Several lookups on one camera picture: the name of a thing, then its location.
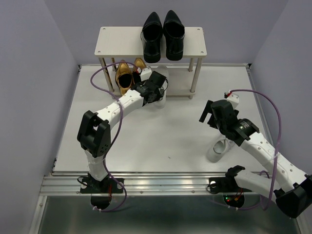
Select white lace-up sneaker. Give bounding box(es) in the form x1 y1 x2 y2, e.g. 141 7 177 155
141 66 169 109

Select gold loafer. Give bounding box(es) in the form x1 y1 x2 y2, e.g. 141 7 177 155
115 60 133 96
132 58 147 84

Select black patent loafer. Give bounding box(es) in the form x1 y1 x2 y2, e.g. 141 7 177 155
140 12 163 63

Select black loafer with tag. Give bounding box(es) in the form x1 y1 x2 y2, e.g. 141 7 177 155
163 10 185 61

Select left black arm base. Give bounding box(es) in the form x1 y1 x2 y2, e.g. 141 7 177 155
77 176 126 212

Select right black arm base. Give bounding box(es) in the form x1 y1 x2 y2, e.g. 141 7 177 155
206 165 251 211

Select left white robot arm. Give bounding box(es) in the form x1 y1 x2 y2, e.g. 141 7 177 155
77 70 169 192

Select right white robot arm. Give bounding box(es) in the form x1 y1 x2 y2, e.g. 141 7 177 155
199 99 312 218

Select white two-tier shoe shelf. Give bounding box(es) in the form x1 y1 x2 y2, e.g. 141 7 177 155
95 26 207 99

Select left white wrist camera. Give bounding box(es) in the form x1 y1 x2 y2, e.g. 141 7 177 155
140 67 153 81

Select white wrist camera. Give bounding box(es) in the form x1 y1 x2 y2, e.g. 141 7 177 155
224 91 239 109
140 67 153 81

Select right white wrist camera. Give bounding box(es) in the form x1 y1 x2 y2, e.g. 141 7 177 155
224 91 239 109

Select aluminium mounting rail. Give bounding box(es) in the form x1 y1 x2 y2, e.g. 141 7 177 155
39 172 225 198

